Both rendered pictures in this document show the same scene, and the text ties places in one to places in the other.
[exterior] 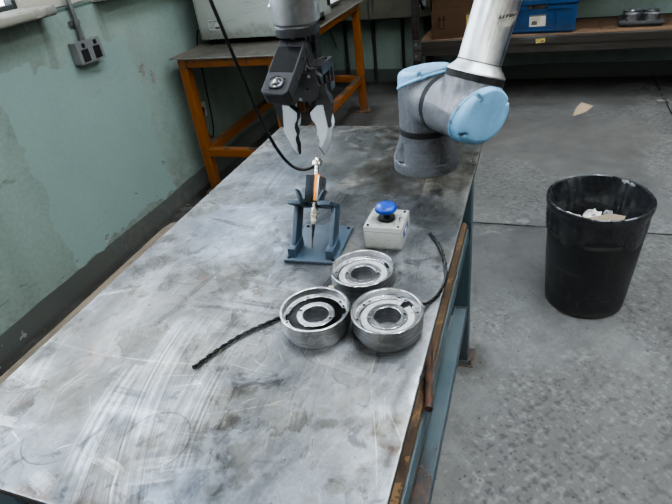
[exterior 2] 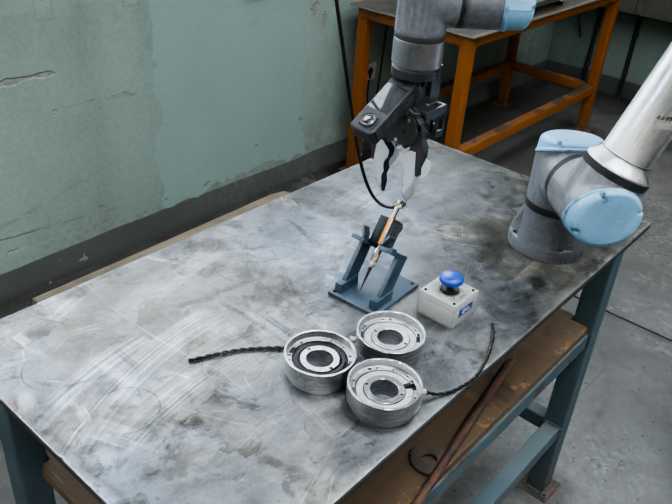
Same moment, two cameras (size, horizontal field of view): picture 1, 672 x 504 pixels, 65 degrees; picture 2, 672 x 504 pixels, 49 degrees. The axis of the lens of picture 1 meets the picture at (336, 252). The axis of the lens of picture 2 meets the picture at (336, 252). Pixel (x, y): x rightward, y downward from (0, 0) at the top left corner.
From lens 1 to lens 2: 0.32 m
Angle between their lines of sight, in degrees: 14
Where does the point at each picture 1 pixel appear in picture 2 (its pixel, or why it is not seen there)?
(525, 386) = not seen: outside the picture
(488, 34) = (639, 131)
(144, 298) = (182, 276)
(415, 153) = (531, 228)
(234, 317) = (250, 329)
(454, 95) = (580, 184)
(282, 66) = (381, 104)
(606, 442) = not seen: outside the picture
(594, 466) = not seen: outside the picture
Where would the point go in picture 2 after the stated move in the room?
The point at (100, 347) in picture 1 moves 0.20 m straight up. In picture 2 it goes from (123, 307) to (111, 197)
